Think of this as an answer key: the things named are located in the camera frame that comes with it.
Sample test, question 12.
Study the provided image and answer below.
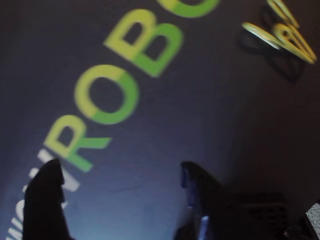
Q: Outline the yellow wire clip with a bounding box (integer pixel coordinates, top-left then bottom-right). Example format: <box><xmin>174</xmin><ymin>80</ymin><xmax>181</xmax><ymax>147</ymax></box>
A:
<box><xmin>241</xmin><ymin>0</ymin><xmax>318</xmax><ymax>65</ymax></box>

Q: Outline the dark grey WOWROBO mat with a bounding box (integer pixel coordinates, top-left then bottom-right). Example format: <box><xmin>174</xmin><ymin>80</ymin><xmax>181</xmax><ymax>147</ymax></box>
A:
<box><xmin>0</xmin><ymin>0</ymin><xmax>320</xmax><ymax>240</ymax></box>

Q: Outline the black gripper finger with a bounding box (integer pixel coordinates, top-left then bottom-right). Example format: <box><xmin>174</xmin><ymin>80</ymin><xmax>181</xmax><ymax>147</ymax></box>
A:
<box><xmin>23</xmin><ymin>158</ymin><xmax>74</xmax><ymax>240</ymax></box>
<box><xmin>174</xmin><ymin>161</ymin><xmax>231</xmax><ymax>240</ymax></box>

